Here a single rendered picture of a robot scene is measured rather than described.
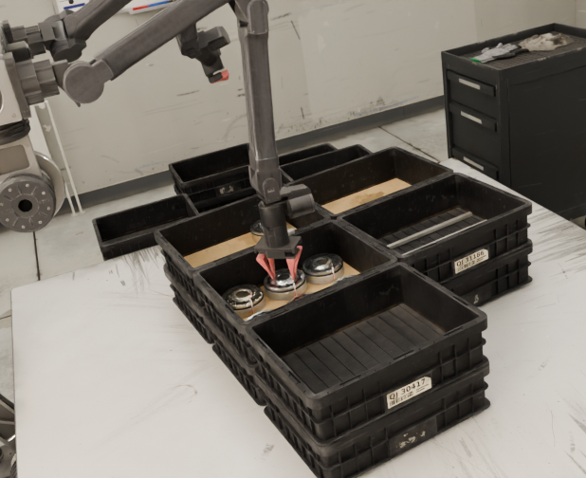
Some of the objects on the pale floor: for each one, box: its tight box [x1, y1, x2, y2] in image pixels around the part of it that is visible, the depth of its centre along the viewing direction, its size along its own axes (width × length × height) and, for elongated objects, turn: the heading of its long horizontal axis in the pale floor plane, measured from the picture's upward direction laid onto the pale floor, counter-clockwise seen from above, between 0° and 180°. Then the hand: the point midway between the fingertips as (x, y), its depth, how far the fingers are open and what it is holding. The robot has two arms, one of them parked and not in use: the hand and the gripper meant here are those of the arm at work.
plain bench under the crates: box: [10, 157, 586, 478], centre depth 203 cm, size 160×160×70 cm
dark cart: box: [441, 23, 586, 231], centre depth 341 cm, size 60×45×90 cm
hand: (283, 275), depth 183 cm, fingers open, 5 cm apart
